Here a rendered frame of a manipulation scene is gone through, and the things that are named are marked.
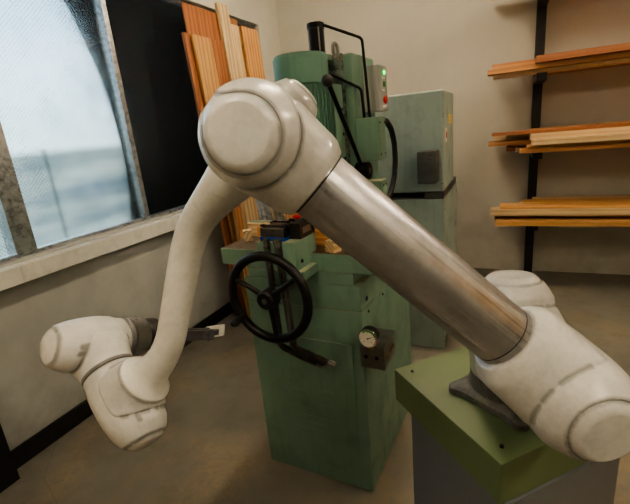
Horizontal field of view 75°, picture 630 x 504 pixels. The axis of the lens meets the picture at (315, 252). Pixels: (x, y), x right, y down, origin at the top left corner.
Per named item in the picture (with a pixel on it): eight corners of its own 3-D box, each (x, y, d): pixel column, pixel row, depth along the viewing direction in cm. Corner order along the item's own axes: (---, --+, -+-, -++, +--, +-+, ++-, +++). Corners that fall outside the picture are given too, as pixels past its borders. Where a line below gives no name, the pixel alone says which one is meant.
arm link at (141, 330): (107, 315, 93) (129, 313, 98) (103, 355, 92) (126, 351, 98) (135, 320, 89) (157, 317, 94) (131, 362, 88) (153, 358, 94)
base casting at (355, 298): (246, 299, 150) (242, 275, 148) (316, 253, 199) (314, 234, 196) (362, 313, 130) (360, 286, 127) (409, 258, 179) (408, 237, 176)
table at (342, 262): (204, 272, 143) (201, 255, 141) (254, 247, 168) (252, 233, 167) (371, 287, 115) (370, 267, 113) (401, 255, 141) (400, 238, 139)
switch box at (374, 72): (364, 112, 155) (362, 66, 150) (373, 112, 163) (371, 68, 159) (380, 110, 152) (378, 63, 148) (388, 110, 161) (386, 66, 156)
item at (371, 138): (358, 161, 151) (355, 118, 147) (366, 159, 159) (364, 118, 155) (380, 160, 147) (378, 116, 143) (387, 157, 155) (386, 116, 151)
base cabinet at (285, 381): (269, 459, 170) (245, 299, 150) (328, 381, 219) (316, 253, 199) (373, 493, 149) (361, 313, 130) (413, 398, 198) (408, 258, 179)
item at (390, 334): (360, 367, 132) (358, 344, 129) (373, 348, 142) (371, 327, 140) (386, 371, 128) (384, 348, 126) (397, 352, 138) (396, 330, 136)
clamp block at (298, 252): (258, 268, 131) (254, 241, 129) (280, 256, 143) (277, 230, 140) (298, 271, 125) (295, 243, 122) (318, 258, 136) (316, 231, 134)
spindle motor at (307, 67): (273, 159, 137) (261, 57, 128) (298, 154, 152) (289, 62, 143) (320, 156, 129) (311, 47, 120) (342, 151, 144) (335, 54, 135)
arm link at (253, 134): (597, 349, 75) (704, 434, 54) (530, 407, 79) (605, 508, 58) (259, 60, 63) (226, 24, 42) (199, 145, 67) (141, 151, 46)
